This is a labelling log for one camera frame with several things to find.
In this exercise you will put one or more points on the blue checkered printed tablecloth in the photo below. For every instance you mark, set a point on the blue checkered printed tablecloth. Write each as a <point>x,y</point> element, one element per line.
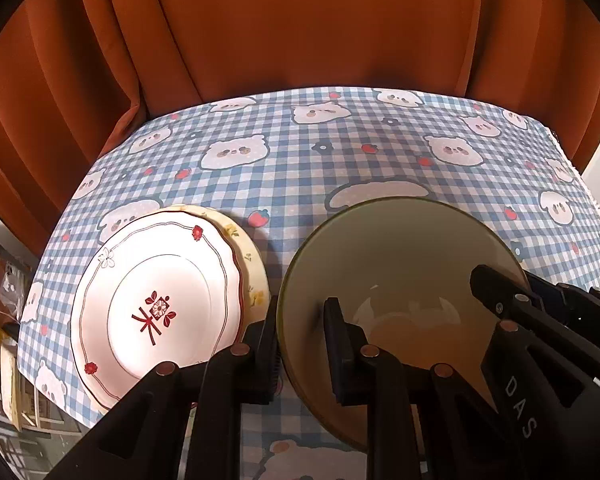
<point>290,170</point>

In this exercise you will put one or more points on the orange-brown curtain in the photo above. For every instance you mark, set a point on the orange-brown curtain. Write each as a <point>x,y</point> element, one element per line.
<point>300,25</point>

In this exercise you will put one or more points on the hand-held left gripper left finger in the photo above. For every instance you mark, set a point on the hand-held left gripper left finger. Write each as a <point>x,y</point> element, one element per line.
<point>265,360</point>

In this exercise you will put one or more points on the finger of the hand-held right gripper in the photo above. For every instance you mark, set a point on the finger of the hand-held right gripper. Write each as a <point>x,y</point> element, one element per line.
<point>575,302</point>
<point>500,292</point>

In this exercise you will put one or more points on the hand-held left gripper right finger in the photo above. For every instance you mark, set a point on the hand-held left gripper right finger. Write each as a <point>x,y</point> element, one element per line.
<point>342,360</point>

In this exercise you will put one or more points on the white floral bowl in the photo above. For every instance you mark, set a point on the white floral bowl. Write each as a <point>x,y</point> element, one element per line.
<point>405,260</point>

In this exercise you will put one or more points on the white plate with red pattern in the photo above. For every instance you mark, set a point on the white plate with red pattern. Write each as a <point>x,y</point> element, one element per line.
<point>155,280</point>

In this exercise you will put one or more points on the clear plastic bag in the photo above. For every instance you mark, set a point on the clear plastic bag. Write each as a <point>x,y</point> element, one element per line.
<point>10,285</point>

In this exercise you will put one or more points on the scalloped yellow floral plate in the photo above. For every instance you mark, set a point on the scalloped yellow floral plate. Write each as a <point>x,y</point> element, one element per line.
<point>215,217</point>

